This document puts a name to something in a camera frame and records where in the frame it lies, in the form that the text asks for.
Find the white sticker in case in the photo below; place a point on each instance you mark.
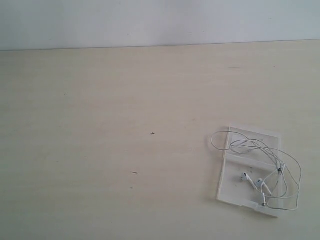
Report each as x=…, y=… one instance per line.
x=237, y=144

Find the clear plastic hinged case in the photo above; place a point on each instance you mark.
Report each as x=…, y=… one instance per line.
x=255, y=179

